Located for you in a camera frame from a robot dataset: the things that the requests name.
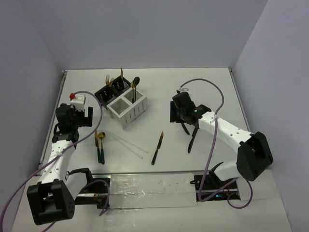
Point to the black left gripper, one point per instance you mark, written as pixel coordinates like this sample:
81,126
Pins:
86,121

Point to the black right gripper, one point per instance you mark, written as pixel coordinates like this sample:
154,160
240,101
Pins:
173,116

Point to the gold spoon green handle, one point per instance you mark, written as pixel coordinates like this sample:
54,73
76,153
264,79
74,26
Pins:
101,136
132,90

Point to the gold fork green handle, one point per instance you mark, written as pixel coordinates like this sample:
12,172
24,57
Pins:
107,80
111,82

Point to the black spoon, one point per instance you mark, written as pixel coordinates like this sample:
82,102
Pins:
135,82

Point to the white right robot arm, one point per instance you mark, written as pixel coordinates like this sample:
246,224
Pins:
252,149

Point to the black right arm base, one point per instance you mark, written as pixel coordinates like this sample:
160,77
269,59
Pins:
212,183

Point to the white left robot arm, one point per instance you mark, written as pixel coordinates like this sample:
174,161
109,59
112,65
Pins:
52,198

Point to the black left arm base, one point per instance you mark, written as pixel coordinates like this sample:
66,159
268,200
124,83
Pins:
87,189

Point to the black knife upper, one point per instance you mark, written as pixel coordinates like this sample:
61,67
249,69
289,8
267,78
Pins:
185,128

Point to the black knife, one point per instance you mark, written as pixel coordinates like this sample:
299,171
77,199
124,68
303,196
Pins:
192,140
185,128

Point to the black knife lower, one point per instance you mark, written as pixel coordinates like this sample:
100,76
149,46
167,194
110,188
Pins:
192,140

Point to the white chopstick lower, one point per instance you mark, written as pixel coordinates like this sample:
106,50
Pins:
138,155

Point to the white chopstick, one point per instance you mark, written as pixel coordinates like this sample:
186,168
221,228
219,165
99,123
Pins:
138,155
128,142

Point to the black utensil caddy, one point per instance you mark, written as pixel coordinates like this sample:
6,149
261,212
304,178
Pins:
107,94

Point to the white utensil caddy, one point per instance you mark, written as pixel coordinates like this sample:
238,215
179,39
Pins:
124,111

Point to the white chopstick upper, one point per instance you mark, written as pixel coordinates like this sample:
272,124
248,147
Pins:
128,142

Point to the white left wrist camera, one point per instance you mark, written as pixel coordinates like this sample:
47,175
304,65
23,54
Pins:
78,101

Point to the aluminium table rail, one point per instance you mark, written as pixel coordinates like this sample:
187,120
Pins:
42,158

